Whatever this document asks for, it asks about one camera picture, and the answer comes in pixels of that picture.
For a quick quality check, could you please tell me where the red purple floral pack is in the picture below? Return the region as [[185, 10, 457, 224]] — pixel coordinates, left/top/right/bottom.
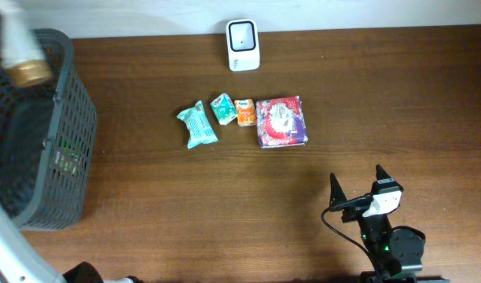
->
[[255, 96, 308, 149]]

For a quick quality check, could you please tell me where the orange tissue pack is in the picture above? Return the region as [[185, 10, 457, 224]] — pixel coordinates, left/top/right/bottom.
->
[[234, 99, 256, 127]]

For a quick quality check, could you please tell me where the green tissue pack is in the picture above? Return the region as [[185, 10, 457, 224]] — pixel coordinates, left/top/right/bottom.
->
[[210, 93, 237, 126]]

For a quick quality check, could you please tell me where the teal wet wipes pack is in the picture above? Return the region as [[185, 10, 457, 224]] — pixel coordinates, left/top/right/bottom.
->
[[177, 101, 218, 149]]

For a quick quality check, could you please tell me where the white tube gold cap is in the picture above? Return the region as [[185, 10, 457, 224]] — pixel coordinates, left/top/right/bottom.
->
[[0, 0, 53, 88]]

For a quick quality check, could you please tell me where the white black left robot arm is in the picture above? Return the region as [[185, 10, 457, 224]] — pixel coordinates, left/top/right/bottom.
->
[[0, 205, 140, 283]]

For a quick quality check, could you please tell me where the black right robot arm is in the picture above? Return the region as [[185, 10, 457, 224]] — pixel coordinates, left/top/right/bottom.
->
[[321, 164, 447, 283]]

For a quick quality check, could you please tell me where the white barcode scanner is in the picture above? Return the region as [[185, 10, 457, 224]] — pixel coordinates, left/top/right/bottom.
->
[[226, 19, 260, 72]]

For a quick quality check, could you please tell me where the grey plastic mesh basket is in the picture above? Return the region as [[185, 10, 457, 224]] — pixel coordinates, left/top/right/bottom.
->
[[0, 29, 97, 231]]

